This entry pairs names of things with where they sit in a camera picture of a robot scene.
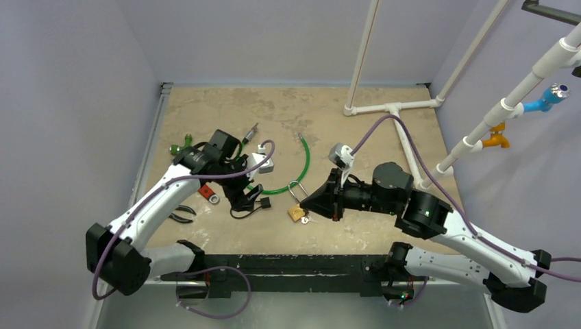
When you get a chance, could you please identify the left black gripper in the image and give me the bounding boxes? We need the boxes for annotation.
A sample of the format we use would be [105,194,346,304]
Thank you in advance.
[214,155,262,211]

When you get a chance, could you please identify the black loop cord with tag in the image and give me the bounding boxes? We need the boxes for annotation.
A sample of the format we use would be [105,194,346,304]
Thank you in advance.
[230,197,272,221]

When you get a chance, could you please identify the brass padlock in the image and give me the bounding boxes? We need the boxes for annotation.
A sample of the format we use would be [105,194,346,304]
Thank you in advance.
[287,180,309,224]

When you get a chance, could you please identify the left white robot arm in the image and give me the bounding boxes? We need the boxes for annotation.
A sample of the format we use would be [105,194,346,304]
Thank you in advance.
[85,130,275,300]

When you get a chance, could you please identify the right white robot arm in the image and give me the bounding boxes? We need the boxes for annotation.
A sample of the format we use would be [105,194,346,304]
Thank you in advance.
[299,162,552,313]

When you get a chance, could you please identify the green pipe fitting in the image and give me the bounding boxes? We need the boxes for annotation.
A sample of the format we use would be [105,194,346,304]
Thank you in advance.
[169,134,193,156]

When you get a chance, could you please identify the orange tap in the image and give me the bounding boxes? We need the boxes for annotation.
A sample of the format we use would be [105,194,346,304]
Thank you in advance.
[482,122,510,149]

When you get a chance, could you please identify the blue tap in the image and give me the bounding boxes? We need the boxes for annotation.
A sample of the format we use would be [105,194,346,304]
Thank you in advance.
[523,83,570,113]

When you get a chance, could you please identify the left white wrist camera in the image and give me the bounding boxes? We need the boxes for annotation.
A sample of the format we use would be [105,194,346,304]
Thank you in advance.
[247,145,275,180]

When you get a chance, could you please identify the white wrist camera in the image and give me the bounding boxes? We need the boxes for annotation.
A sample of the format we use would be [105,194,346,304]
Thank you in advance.
[328,143,355,187]
[247,145,275,180]

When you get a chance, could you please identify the red handled adjustable wrench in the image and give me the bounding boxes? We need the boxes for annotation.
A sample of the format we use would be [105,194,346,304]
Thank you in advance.
[197,184,221,204]

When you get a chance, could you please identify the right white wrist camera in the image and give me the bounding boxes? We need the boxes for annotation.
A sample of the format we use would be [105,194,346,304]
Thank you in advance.
[328,143,355,187]

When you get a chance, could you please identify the black handled pliers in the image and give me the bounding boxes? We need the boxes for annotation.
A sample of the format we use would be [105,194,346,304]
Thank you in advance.
[169,205,197,224]

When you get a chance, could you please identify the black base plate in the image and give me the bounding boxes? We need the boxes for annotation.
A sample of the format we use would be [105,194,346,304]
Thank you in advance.
[160,254,423,302]

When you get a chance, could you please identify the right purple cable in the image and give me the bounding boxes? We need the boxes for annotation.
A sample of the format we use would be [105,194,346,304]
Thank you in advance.
[351,114,581,283]

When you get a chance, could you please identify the white pvc pipe frame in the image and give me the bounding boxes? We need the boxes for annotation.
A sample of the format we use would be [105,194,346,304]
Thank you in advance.
[343,1,580,190]

